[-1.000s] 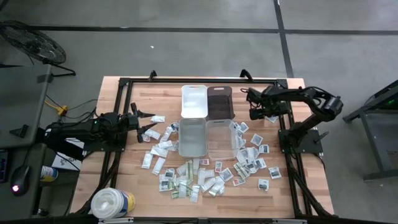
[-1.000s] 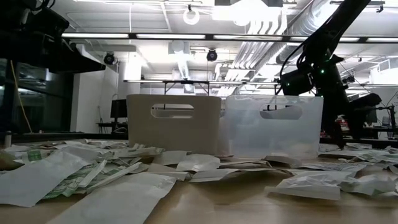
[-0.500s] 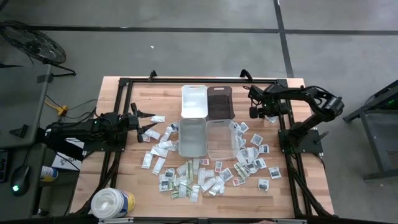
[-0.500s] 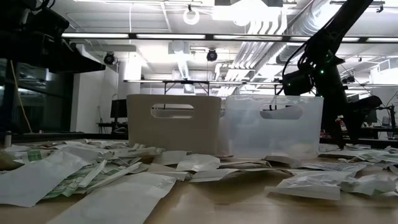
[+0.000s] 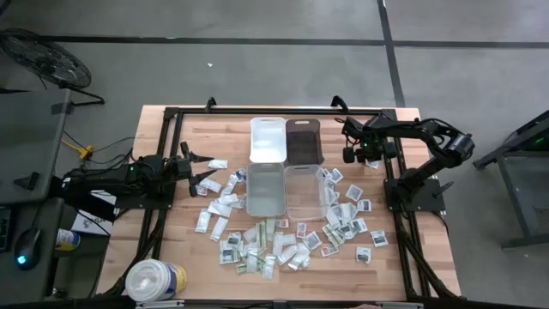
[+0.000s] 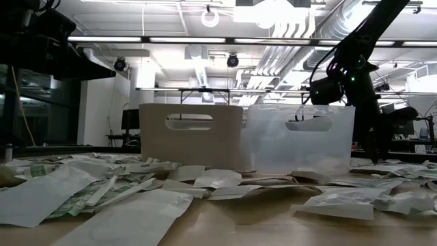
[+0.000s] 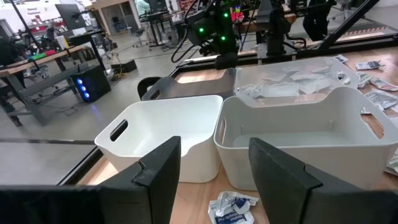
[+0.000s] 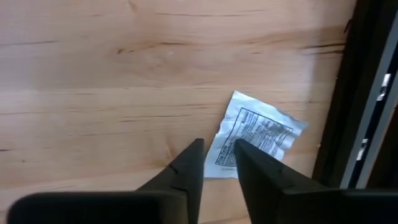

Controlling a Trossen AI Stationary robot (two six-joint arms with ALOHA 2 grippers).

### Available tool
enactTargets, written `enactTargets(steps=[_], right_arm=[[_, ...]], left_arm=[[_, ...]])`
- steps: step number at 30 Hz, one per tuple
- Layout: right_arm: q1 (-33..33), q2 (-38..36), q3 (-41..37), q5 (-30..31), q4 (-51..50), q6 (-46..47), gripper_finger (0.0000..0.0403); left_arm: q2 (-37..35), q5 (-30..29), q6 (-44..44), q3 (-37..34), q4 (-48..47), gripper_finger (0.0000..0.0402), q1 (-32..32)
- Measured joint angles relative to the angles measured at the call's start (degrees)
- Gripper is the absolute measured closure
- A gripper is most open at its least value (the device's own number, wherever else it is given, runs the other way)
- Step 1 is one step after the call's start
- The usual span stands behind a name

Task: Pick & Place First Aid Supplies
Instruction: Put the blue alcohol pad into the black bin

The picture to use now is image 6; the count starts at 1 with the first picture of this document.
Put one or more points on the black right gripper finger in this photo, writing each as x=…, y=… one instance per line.
x=380, y=136
x=364, y=130

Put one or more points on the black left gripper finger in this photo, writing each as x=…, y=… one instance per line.
x=82, y=68

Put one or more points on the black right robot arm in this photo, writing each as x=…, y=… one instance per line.
x=375, y=20

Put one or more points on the black computer monitor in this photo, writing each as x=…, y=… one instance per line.
x=129, y=119
x=403, y=124

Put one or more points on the pale blue container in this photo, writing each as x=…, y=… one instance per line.
x=424, y=134

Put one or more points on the black printed white packet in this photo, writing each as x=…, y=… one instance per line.
x=368, y=183

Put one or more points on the small white crumpled packet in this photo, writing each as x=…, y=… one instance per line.
x=403, y=203

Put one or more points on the dark office desk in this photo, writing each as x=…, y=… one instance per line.
x=119, y=136

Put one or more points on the long white paper packet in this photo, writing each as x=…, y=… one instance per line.
x=232, y=192
x=218, y=178
x=129, y=222
x=341, y=205
x=187, y=172
x=41, y=198

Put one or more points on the clear plastic bin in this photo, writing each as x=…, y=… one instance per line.
x=273, y=150

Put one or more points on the long green printed packet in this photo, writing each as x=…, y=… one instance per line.
x=153, y=166

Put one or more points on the narrow white paper strip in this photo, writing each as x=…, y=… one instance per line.
x=129, y=191
x=102, y=191

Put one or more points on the black framed table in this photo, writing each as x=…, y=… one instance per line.
x=205, y=90

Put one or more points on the grey plastic bin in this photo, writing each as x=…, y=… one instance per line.
x=191, y=147

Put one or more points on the black hanging camera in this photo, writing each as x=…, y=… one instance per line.
x=119, y=65
x=233, y=61
x=382, y=87

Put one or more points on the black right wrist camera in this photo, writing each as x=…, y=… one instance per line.
x=326, y=91

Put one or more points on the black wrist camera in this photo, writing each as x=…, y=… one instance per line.
x=326, y=91
x=51, y=24

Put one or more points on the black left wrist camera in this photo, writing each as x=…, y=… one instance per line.
x=51, y=24

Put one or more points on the black overhead frame bar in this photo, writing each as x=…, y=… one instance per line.
x=145, y=39

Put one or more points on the silver ventilation duct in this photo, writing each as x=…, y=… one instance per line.
x=333, y=25

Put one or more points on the small white post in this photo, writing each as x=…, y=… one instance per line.
x=9, y=153

